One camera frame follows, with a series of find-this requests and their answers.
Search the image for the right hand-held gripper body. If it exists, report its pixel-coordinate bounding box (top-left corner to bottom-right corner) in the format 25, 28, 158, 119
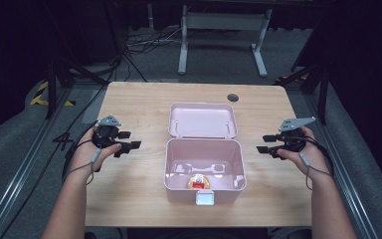
268, 116, 316, 160

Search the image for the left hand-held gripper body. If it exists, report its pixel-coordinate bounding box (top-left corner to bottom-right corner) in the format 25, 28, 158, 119
92, 115, 123, 150

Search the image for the pink plastic lidded box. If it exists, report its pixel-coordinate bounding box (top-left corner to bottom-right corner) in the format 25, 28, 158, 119
163, 102, 248, 206

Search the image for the small orange red packet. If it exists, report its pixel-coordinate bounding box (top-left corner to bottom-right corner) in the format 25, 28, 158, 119
187, 173, 212, 190

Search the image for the person's right hand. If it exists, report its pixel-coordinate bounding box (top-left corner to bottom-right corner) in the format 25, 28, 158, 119
277, 126, 330, 182

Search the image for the person's left hand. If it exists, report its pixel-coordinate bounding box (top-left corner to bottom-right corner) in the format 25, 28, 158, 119
69, 125, 122, 179

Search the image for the black metal stand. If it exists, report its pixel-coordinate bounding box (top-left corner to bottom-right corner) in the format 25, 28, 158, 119
45, 54, 108, 120
278, 61, 330, 126

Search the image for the yellow black floor tape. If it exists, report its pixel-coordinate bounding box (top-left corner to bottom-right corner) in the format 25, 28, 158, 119
29, 81, 77, 108

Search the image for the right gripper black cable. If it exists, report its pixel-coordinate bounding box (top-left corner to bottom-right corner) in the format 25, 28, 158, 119
297, 135, 335, 191

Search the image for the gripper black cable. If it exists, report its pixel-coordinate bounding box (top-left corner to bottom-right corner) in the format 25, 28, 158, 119
61, 122, 103, 186
297, 135, 335, 191

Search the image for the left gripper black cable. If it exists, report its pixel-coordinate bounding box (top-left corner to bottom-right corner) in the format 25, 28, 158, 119
61, 122, 103, 186

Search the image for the long black floor cable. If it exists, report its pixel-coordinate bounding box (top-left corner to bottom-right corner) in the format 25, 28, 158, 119
0, 59, 123, 239

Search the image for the tangle of floor cables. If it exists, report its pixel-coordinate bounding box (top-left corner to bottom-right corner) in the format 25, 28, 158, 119
124, 26, 184, 56

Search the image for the white metal desk frame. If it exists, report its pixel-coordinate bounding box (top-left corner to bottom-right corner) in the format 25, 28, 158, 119
177, 4, 274, 79

